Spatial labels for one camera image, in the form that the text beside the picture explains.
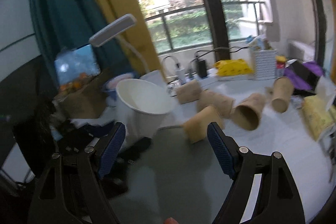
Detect blue bowl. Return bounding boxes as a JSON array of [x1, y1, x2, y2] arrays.
[[102, 73, 135, 107]]

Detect white desk lamp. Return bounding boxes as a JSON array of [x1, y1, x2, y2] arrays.
[[89, 14, 167, 88]]

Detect red jar yellow lid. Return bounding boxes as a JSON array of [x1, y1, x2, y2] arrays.
[[276, 55, 287, 78]]

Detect white paper cup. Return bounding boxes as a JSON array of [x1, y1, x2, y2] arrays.
[[115, 79, 177, 147]]

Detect brown paper cup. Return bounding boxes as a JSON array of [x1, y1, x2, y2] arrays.
[[175, 79, 202, 105], [271, 76, 294, 113], [197, 89, 235, 119], [182, 105, 224, 144]]

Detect white air conditioner unit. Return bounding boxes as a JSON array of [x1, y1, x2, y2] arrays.
[[288, 40, 315, 62]]

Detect brown paper cup far left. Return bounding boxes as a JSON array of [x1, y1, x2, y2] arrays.
[[175, 79, 202, 105]]

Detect purple bag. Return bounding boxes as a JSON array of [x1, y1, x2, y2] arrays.
[[284, 61, 325, 97]]

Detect brown paper cup front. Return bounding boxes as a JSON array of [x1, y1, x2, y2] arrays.
[[182, 105, 224, 144]]

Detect white charger plug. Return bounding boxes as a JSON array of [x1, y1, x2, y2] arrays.
[[175, 67, 187, 85]]

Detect brown paper cup middle back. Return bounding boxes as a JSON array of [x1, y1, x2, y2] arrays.
[[197, 89, 235, 119]]

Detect yellow tissue pack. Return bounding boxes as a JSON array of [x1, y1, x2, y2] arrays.
[[301, 77, 336, 142]]

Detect brown paper cup far right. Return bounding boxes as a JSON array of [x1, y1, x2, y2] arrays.
[[271, 76, 294, 113]]

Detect yellow snack package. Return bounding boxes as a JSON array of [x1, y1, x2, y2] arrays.
[[214, 59, 253, 77]]

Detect teal curtain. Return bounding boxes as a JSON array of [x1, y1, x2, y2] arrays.
[[28, 0, 132, 83]]

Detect black power adapter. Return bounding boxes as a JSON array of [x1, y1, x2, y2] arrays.
[[195, 58, 207, 79]]

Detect brown paper cup open mouth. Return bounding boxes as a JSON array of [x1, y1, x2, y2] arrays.
[[231, 93, 266, 131]]

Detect grey round tray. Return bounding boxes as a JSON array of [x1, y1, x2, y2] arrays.
[[110, 127, 232, 223]]

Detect white perforated plastic basket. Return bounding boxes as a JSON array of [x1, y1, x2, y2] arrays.
[[250, 50, 276, 81]]

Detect cardboard box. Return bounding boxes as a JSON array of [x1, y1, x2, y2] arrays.
[[54, 71, 112, 119]]

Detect bag of fruit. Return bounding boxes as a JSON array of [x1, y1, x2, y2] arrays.
[[54, 44, 100, 94]]

